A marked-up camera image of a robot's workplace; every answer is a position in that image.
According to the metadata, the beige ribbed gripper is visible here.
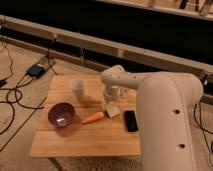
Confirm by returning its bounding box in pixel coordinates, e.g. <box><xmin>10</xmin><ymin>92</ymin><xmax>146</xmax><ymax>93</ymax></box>
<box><xmin>103</xmin><ymin>86</ymin><xmax>120</xmax><ymax>108</ymax></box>

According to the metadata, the white sponge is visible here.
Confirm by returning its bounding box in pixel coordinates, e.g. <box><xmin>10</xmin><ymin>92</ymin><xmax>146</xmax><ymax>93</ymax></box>
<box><xmin>105</xmin><ymin>104</ymin><xmax>120</xmax><ymax>118</ymax></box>

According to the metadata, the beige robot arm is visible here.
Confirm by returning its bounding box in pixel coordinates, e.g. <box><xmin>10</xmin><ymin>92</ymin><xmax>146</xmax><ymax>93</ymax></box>
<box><xmin>100</xmin><ymin>65</ymin><xmax>203</xmax><ymax>171</ymax></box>

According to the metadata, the white ceramic cup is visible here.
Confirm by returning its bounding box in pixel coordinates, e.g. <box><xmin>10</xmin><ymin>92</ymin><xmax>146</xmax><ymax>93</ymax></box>
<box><xmin>69</xmin><ymin>78</ymin><xmax>86</xmax><ymax>100</ymax></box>

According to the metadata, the clear drinking glass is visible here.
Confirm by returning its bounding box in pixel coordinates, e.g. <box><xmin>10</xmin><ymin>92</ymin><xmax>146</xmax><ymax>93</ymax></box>
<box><xmin>119</xmin><ymin>87</ymin><xmax>130</xmax><ymax>98</ymax></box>

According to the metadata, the orange carrot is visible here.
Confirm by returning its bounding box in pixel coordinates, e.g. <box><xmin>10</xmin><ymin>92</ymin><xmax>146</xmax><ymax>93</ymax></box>
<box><xmin>81</xmin><ymin>112</ymin><xmax>104</xmax><ymax>124</ymax></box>

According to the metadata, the black remote control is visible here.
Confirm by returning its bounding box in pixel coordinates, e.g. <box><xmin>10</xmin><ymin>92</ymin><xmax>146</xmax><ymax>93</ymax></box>
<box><xmin>124</xmin><ymin>111</ymin><xmax>138</xmax><ymax>132</ymax></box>

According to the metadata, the wooden table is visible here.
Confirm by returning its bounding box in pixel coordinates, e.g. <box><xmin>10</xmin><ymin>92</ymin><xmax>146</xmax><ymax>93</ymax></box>
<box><xmin>30</xmin><ymin>75</ymin><xmax>141</xmax><ymax>158</ymax></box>

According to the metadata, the purple bowl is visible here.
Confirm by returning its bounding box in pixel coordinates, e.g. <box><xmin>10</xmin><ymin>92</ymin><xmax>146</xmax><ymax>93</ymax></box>
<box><xmin>48</xmin><ymin>102</ymin><xmax>75</xmax><ymax>127</ymax></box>

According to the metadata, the black power adapter box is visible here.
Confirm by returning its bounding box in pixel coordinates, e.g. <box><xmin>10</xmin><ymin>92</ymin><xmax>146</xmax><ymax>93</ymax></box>
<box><xmin>26</xmin><ymin>64</ymin><xmax>45</xmax><ymax>79</ymax></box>

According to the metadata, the black cable at right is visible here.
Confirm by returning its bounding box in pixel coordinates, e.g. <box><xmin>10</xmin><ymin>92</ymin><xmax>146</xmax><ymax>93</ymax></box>
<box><xmin>193</xmin><ymin>74</ymin><xmax>213</xmax><ymax>169</ymax></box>

